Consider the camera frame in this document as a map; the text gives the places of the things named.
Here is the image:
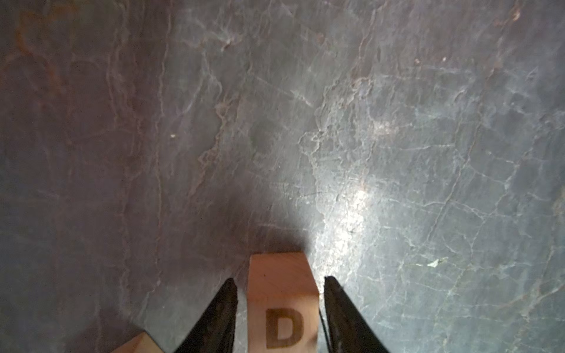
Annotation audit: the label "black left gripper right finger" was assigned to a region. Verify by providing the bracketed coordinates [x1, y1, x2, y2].
[323, 276, 389, 353]

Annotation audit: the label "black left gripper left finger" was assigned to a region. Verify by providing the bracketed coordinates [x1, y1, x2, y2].
[175, 278, 238, 353]

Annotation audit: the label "wooden D letter block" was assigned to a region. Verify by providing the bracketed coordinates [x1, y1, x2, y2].
[247, 252, 319, 352]

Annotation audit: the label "wooden E letter block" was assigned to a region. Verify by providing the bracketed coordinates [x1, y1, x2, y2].
[111, 332, 163, 353]

